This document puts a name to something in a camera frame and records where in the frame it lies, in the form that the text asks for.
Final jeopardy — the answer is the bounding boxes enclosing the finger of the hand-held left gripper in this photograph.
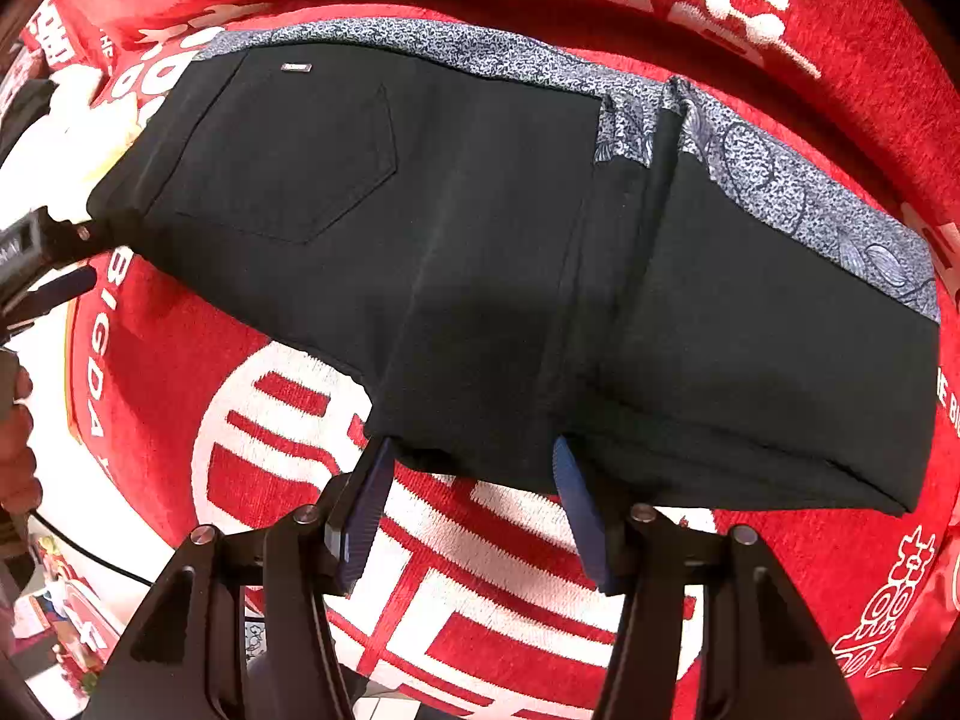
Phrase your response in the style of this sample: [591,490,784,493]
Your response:
[37,208,134,260]
[11,266,100,325]

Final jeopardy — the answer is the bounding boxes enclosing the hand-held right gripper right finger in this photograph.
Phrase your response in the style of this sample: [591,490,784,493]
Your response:
[551,435,863,720]

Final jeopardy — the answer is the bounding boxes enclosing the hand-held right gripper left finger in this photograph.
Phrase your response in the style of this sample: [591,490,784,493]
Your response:
[82,435,398,720]

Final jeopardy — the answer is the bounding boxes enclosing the black pants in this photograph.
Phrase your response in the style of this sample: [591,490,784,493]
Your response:
[86,41,942,517]

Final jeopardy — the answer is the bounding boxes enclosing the person's left hand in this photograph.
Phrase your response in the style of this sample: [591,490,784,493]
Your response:
[0,366,44,515]

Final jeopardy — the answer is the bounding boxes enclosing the cream garment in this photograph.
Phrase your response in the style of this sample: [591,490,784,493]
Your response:
[0,64,162,226]

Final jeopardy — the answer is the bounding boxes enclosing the red printed blanket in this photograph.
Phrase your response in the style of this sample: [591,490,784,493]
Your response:
[19,0,960,720]

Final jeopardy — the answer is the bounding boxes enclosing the dark cloth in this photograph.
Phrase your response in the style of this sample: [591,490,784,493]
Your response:
[0,79,57,166]

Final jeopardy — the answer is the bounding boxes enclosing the red printed bag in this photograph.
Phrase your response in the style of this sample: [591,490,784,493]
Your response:
[15,540,125,691]

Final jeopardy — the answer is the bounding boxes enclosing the black cable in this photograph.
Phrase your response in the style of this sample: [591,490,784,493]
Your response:
[28,510,155,587]

